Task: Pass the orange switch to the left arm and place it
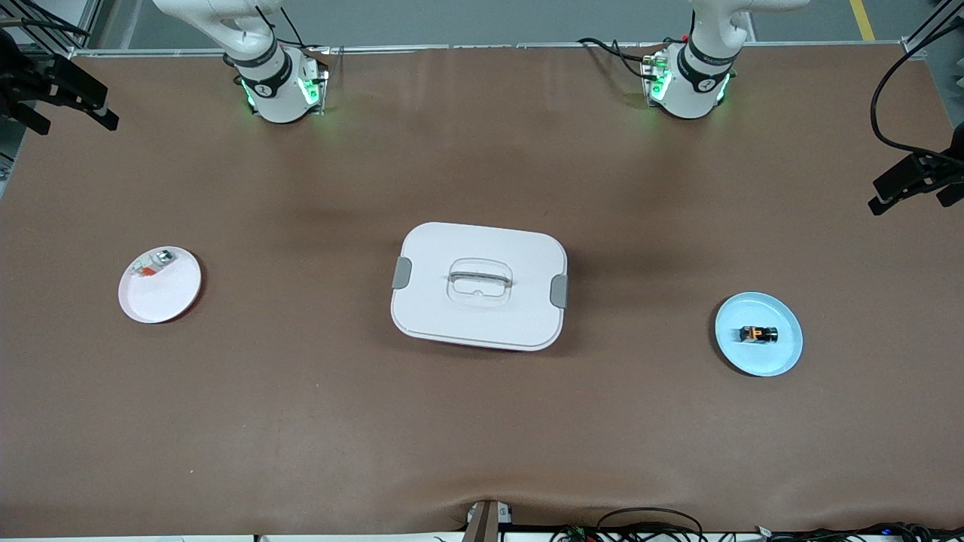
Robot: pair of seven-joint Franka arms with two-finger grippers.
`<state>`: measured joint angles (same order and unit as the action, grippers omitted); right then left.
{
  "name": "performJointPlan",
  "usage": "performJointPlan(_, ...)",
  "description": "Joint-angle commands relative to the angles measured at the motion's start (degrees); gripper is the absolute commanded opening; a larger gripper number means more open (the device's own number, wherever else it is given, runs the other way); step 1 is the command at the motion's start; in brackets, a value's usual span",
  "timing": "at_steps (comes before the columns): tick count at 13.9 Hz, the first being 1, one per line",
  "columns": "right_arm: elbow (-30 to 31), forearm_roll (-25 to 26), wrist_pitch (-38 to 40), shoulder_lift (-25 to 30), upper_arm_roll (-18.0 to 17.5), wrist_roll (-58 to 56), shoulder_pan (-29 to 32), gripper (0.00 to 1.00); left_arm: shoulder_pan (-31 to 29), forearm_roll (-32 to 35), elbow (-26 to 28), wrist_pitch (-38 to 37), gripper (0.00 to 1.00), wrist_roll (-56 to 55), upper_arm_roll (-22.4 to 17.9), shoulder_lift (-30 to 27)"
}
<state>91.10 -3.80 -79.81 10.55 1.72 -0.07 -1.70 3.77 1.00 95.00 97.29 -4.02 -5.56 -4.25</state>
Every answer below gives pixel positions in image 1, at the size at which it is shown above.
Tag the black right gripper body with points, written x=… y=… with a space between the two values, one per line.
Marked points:
x=28 y=81

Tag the orange black push-button switch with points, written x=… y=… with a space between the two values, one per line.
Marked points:
x=759 y=334

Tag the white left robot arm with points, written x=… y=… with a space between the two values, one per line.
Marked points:
x=697 y=90

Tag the white lidded storage box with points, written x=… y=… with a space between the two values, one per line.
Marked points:
x=482 y=316

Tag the small white orange component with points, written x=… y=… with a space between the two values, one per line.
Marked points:
x=154 y=262

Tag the white round plate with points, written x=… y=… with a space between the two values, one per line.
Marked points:
x=162 y=301

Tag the light blue round plate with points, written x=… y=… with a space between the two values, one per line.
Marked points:
x=757 y=361

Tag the aluminium frame beams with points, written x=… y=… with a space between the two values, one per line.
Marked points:
x=930 y=25
x=89 y=22

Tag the silver table edge rail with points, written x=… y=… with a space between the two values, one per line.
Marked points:
x=489 y=46

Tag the brown metal table bracket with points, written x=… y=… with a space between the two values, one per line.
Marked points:
x=486 y=523

